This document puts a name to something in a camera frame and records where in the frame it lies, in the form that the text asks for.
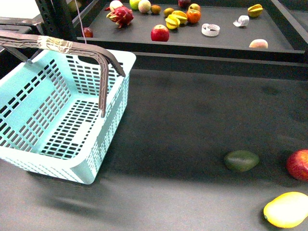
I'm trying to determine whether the light blue plastic basket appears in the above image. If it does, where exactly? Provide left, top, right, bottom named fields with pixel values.
left=0, top=49, right=137, bottom=185

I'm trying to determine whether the yellow mango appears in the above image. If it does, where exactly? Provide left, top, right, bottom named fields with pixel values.
left=263, top=192, right=308, bottom=229

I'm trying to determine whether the red apple on upper tray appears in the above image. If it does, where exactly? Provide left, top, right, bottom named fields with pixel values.
left=151, top=24, right=169, bottom=42

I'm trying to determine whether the yellow starfruit front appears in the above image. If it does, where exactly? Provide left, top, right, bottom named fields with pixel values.
left=165, top=14, right=180, bottom=30

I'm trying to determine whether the yellow starfruit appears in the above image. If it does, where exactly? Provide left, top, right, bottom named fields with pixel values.
left=247, top=4, right=263, bottom=18
left=171, top=10, right=187, bottom=24
left=165, top=14, right=180, bottom=30

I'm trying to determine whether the green avocado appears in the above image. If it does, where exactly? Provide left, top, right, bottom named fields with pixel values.
left=224, top=150, right=260, bottom=172

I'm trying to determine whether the white tape roll near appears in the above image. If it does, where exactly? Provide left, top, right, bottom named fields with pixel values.
left=201, top=23, right=220, bottom=37

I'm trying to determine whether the white tape roll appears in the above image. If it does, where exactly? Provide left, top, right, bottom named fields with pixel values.
left=201, top=23, right=220, bottom=37
left=233, top=15, right=250, bottom=27

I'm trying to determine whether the yellow starfruit behind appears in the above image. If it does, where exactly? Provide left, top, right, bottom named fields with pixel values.
left=171, top=10, right=187, bottom=24

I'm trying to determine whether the pink dragon fruit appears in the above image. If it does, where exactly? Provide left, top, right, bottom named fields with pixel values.
left=106, top=6, right=134, bottom=28

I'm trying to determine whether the brown yellow small fruit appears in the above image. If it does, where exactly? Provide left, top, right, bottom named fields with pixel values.
left=164, top=7, right=174, bottom=17

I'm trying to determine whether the small red plum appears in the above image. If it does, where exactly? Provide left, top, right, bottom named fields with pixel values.
left=83, top=27, right=93, bottom=38

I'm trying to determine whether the brown kiwi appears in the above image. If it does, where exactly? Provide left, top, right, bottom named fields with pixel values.
left=150, top=5, right=161, bottom=14

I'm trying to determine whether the orange persimmon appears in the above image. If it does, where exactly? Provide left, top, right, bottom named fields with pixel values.
left=186, top=10, right=201, bottom=24

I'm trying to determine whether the pale round melon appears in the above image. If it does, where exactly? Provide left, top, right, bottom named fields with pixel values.
left=138, top=0, right=151, bottom=13

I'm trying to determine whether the green apple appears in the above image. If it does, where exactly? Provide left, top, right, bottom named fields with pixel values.
left=129, top=0, right=141, bottom=10

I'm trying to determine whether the red yellow peach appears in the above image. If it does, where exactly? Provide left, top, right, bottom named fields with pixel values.
left=188, top=3, right=201, bottom=12

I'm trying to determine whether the white round fruit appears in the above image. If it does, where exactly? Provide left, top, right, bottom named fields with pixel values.
left=109, top=0, right=123, bottom=11

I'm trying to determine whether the black upper fruit tray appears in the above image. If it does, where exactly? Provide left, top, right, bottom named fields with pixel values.
left=78, top=0, right=308, bottom=63

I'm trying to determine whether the pale peach at tray edge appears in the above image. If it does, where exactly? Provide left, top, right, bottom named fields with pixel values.
left=249, top=39, right=269, bottom=49

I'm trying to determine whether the white tape roll far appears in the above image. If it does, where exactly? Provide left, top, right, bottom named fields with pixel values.
left=233, top=15, right=250, bottom=27

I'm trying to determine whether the yellow starfruit far right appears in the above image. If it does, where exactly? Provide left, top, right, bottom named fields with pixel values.
left=247, top=4, right=263, bottom=18

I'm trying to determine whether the red apple on lower shelf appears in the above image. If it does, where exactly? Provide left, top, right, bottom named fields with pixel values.
left=286, top=149, right=308, bottom=181

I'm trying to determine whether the black metal shelf post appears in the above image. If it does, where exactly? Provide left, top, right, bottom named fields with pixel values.
left=35, top=0, right=77, bottom=42

